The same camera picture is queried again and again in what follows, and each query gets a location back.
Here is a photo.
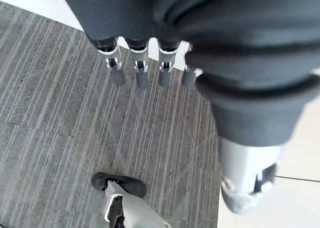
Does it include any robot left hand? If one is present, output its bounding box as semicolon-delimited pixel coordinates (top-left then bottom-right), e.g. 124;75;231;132
57;0;320;215

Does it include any grey striped carpet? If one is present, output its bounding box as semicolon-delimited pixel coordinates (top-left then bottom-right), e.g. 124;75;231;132
0;0;223;228

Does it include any dark robot foot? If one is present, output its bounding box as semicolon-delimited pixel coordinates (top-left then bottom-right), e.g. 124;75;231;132
91;172;147;199

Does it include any silver robot leg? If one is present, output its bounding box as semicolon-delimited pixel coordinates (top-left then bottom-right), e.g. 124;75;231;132
103;181;173;228

